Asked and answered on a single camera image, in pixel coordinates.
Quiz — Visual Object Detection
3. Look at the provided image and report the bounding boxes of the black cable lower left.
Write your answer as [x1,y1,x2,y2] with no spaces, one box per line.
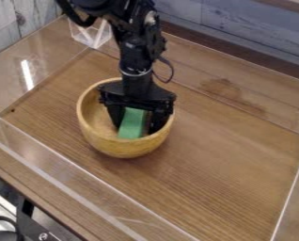
[0,215,26,241]

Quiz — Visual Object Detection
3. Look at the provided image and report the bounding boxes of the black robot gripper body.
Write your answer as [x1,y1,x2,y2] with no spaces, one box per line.
[97,72,177,114]

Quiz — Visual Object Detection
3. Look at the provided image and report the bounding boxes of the clear acrylic enclosure walls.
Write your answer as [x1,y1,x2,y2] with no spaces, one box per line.
[0,19,299,241]

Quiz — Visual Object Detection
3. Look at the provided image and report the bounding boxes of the clear acrylic corner bracket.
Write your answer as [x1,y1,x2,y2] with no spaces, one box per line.
[69,20,114,49]

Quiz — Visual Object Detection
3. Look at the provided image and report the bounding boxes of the black table leg bracket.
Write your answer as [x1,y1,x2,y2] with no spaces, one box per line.
[17,198,62,241]

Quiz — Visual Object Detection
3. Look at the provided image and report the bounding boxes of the green rectangular block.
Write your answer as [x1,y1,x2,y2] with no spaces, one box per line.
[118,107,147,139]

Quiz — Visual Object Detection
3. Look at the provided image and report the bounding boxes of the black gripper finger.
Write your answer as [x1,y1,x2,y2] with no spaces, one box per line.
[149,111,172,135]
[107,104,126,127]

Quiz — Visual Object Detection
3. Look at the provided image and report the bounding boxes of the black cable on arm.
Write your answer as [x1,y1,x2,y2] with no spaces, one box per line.
[151,56,176,85]

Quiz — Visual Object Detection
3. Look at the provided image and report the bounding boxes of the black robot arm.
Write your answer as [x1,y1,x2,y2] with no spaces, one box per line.
[55,0,177,134]

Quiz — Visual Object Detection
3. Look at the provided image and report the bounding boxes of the light wooden bowl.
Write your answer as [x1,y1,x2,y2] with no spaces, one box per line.
[75,77,177,159]

